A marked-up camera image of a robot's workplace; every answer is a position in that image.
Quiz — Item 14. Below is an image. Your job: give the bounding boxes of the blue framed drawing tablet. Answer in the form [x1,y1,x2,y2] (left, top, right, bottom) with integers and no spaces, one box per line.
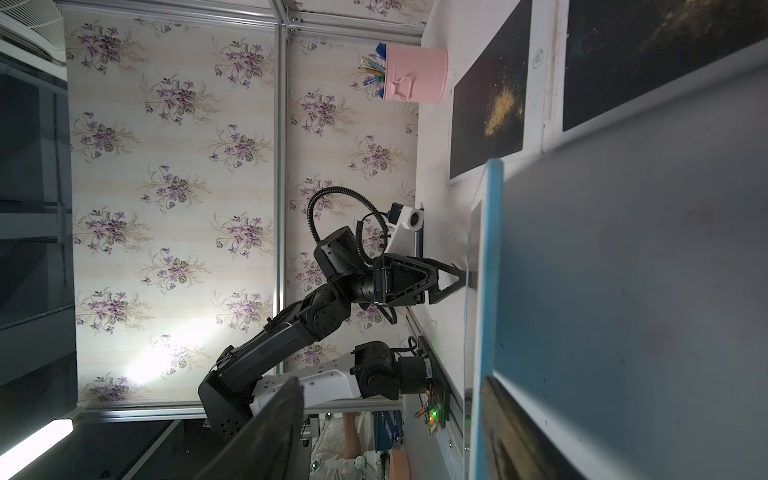
[495,67,767,479]

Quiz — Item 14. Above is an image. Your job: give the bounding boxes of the small green circuit board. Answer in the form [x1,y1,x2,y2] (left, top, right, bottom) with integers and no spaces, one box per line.
[418,388,450,437]

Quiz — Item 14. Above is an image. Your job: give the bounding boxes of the left white framed tablet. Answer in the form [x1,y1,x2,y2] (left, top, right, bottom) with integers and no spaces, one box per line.
[448,1,559,184]

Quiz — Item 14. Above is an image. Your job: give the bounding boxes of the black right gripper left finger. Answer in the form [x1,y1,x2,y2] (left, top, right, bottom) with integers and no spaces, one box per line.
[195,377,304,480]

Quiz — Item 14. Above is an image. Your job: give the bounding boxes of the pink pen cup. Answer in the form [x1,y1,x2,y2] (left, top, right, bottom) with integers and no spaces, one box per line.
[383,44,449,104]

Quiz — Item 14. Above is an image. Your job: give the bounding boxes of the right white framed tablet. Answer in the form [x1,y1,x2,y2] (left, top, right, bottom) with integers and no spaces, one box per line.
[542,1,767,150]

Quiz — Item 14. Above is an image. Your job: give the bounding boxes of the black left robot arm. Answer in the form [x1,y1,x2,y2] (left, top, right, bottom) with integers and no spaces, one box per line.
[198,227,467,440]

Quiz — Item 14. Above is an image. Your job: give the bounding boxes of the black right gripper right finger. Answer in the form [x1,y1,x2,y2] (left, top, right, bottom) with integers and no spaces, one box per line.
[480,376,583,480]

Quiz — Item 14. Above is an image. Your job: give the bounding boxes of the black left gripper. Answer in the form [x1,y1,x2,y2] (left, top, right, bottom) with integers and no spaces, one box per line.
[371,254,466,307]

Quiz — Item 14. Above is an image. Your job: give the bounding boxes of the white framed tablet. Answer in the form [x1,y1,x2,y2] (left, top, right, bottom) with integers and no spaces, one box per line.
[448,1,559,184]
[542,1,767,150]

